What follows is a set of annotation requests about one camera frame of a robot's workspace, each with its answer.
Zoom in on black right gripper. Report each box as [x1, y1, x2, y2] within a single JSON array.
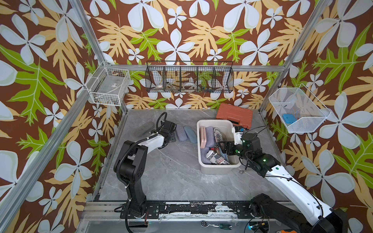
[[218, 140, 253, 163]]

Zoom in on purple fabric glasses case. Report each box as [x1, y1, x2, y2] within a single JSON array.
[[175, 124, 188, 142]]

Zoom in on cream plastic storage box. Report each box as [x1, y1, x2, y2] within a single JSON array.
[[197, 119, 241, 175]]

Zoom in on pink glasses case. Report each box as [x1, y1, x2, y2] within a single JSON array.
[[200, 126, 207, 149]]

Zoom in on lilac fabric glasses case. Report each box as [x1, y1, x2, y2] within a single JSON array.
[[206, 126, 216, 148]]

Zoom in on flag newspaper glasses case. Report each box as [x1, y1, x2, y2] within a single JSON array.
[[206, 150, 230, 165]]

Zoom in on lavender fabric glasses case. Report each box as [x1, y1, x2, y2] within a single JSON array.
[[200, 147, 212, 165]]

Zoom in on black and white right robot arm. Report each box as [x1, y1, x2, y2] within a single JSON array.
[[215, 134, 349, 233]]

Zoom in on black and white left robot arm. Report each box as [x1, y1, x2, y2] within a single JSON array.
[[113, 120, 176, 217]]

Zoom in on light blue fabric glasses case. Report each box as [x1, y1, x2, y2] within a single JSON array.
[[184, 126, 198, 144]]

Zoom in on blue object in basket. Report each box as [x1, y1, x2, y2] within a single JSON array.
[[282, 114, 298, 125]]

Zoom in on ratchet screwdriver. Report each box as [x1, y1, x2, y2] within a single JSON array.
[[201, 221, 233, 230]]

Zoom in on black wire basket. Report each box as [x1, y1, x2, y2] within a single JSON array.
[[144, 61, 234, 93]]

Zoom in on white wire basket right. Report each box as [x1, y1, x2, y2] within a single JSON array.
[[269, 84, 331, 134]]

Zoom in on white wire basket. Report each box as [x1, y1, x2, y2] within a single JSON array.
[[269, 84, 331, 134], [86, 62, 131, 106]]

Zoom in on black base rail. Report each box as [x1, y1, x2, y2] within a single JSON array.
[[120, 201, 264, 220]]

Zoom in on white wire basket left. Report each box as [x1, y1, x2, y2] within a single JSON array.
[[86, 62, 131, 106]]

